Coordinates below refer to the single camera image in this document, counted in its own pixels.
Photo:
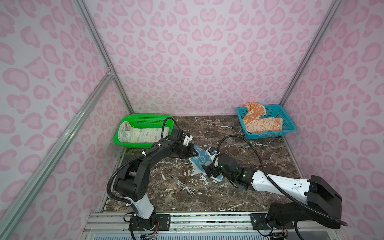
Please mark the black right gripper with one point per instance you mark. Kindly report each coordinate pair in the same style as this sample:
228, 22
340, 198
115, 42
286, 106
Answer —
212, 168

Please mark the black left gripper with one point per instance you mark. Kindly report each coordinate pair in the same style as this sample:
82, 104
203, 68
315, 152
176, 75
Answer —
189, 153

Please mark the blue patterned towel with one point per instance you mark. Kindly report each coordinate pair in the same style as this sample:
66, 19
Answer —
203, 160

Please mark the orange patterned towel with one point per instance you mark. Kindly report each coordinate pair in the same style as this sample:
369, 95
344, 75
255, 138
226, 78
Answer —
255, 122

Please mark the pastel striped animal towel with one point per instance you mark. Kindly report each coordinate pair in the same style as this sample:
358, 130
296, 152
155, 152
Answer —
129, 134

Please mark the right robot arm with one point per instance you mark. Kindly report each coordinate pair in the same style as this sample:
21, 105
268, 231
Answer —
310, 199

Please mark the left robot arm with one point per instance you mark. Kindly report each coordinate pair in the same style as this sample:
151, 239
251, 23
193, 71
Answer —
129, 183

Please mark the green plastic basket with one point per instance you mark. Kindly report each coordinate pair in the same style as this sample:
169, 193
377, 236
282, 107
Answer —
144, 121

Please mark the teal plastic basket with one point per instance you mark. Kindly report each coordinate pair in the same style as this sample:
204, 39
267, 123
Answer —
272, 111

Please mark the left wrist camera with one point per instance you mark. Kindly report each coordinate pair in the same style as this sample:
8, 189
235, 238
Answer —
181, 137

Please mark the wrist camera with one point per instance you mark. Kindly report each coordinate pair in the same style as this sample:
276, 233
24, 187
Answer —
181, 137
212, 153

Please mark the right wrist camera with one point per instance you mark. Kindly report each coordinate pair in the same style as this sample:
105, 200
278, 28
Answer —
212, 153

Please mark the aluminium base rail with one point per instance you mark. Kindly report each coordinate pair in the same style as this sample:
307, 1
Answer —
190, 226

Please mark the aluminium frame corner post left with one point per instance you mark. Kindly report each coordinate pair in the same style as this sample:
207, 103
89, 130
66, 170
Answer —
91, 26

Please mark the aluminium frame corner post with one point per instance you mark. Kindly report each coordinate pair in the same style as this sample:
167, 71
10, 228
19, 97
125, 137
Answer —
91, 26
330, 15

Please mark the aluminium frame corner post right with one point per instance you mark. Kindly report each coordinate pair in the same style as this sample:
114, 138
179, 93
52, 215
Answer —
330, 15

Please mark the aluminium frame diagonal bar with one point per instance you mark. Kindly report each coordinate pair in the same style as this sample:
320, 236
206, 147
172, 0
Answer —
20, 205

